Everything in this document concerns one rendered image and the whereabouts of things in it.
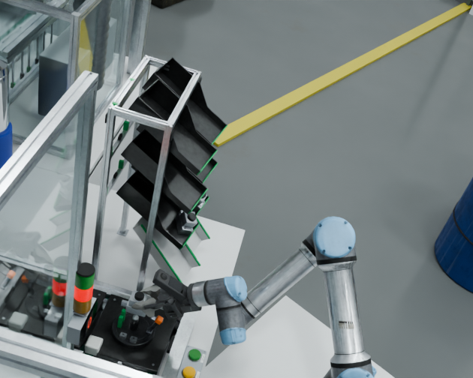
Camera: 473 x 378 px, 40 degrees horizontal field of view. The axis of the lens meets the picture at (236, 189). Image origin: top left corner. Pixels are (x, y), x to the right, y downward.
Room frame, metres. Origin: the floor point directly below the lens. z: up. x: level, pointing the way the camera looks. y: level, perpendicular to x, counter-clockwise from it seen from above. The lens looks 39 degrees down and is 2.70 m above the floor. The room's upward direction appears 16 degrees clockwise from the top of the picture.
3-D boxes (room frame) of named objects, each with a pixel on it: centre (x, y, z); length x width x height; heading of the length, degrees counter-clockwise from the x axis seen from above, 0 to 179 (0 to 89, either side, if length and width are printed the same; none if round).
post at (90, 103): (1.11, 0.35, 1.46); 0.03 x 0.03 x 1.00; 88
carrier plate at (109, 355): (1.30, 0.20, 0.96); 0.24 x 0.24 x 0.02; 88
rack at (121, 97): (1.66, 0.31, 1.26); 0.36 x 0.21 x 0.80; 178
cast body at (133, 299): (1.30, 0.21, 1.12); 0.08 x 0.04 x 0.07; 88
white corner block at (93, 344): (1.20, 0.30, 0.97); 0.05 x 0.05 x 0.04; 88
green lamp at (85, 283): (1.11, 0.32, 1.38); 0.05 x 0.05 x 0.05
